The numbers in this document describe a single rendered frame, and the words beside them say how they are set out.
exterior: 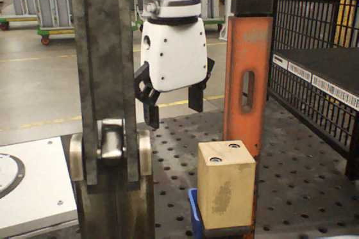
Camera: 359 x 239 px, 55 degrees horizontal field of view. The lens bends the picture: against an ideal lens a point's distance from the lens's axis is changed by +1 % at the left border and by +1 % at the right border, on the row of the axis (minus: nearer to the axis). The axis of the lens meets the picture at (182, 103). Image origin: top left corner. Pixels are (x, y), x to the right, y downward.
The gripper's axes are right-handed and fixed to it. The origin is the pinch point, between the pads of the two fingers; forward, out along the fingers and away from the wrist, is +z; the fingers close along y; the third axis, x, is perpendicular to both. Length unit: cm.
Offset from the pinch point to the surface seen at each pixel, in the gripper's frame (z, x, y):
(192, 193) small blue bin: 19.5, 1.0, 4.7
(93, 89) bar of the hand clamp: -15.4, -19.4, -22.4
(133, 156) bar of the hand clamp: -11.0, -22.3, -21.4
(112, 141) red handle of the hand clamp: -11.7, -20.7, -22.0
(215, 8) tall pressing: 91, 541, 555
